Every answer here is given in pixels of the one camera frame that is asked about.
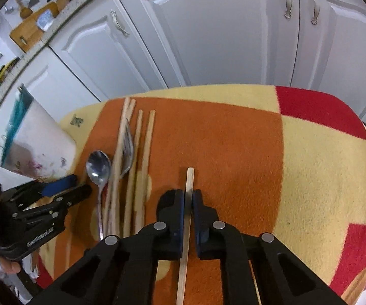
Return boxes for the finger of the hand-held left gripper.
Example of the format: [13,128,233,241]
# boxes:
[21,185,92,222]
[3,174,77,204]

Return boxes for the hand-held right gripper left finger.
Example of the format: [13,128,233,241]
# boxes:
[37,189,184,305]

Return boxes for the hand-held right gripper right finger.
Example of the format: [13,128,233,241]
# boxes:
[191,190,345,305]

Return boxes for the metal spoon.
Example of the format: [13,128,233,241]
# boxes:
[85,150,112,241]

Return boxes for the wooden chopstick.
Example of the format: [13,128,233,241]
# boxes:
[123,110,144,236]
[134,110,156,231]
[110,99,137,237]
[102,97,131,237]
[176,167,195,305]

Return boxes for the white teal utensil cup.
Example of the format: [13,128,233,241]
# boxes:
[0,83,77,181]

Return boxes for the person's left hand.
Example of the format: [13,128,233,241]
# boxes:
[0,254,40,280]

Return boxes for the orange yellow red blanket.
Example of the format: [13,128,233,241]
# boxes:
[34,84,366,305]

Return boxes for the white cabinet door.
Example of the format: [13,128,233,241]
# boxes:
[112,0,300,87]
[291,0,366,123]
[48,0,190,102]
[0,49,102,140]

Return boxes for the wooden cutting board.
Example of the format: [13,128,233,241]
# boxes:
[10,2,59,53]

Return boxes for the blue white packet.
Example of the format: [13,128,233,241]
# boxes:
[37,9,55,31]

